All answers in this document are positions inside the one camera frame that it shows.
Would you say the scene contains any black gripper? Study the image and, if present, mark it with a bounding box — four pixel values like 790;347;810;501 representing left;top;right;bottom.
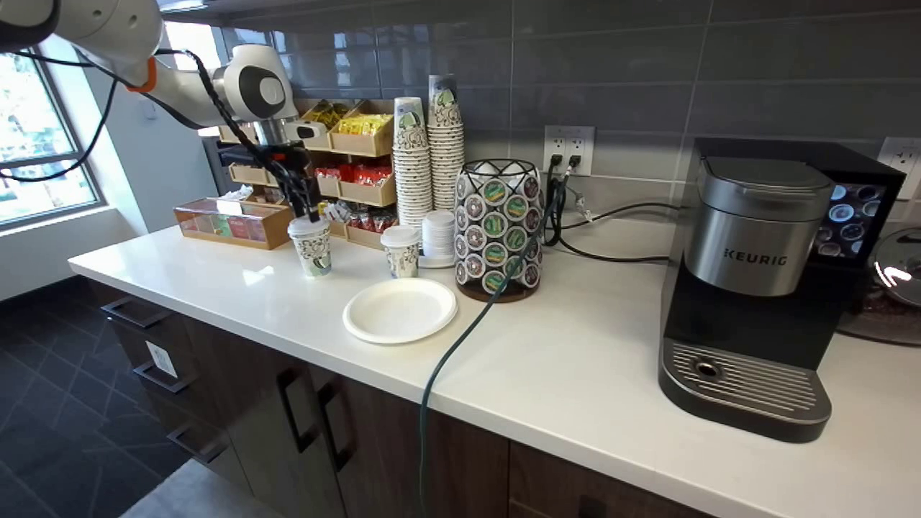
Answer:
267;141;325;222

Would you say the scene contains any white paper cup lid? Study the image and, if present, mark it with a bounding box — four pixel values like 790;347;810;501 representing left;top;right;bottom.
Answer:
285;214;335;242

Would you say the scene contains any patterned open paper cup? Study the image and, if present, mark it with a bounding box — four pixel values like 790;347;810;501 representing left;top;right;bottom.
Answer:
288;227;336;283

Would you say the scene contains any small lidded paper cup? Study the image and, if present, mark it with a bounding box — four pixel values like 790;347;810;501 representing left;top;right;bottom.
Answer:
378;222;423;283

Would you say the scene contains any shorter paper cup stack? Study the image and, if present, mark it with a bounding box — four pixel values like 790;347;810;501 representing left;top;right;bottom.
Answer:
390;96;434;233

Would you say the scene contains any white cup behind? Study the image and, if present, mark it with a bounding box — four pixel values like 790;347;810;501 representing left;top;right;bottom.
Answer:
419;209;462;275

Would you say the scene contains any taller paper cup stack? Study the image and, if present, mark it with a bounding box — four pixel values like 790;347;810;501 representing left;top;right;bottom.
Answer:
423;72;470;217

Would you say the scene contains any wooden tea bag box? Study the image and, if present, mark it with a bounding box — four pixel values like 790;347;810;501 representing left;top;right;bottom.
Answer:
174;187;296;255

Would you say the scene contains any wooden condiment organizer rack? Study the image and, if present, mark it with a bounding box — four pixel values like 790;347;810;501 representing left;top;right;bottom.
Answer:
217;96;400;250

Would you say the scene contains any white paper plate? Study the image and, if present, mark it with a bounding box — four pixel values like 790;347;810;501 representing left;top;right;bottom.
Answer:
341;278;462;350

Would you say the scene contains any coffee pod carousel holder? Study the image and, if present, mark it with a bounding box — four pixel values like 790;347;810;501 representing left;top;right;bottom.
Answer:
452;155;551;306

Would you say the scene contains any white label sticker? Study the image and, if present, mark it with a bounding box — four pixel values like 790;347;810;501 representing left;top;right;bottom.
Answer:
145;340;183;384

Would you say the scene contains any wooden base cabinet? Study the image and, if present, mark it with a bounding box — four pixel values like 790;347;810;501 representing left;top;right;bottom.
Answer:
100;286;714;518

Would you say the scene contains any window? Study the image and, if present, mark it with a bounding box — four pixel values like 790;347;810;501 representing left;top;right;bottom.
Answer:
0;50;106;233

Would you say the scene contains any black silver Keurig coffee machine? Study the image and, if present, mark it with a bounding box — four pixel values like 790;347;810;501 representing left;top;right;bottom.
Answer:
656;135;911;447

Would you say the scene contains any shiny metal appliance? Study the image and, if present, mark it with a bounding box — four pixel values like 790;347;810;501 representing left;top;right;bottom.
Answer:
840;222;921;350

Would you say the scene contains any black cabinet door handle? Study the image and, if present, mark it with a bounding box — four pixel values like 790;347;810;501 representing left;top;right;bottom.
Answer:
98;294;174;335
318;378;361;475
134;338;197;399
277;367;325;458

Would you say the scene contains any green cable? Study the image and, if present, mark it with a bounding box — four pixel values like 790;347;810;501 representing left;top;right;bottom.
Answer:
411;196;560;518

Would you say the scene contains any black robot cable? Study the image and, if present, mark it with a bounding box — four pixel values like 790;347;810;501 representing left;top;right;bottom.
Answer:
0;43;324;220

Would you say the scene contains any white wall outlet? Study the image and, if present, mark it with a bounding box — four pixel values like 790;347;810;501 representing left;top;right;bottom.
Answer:
539;122;598;180
875;134;921;206

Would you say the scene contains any black power cable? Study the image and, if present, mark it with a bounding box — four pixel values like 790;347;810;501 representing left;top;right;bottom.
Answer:
544;153;686;269

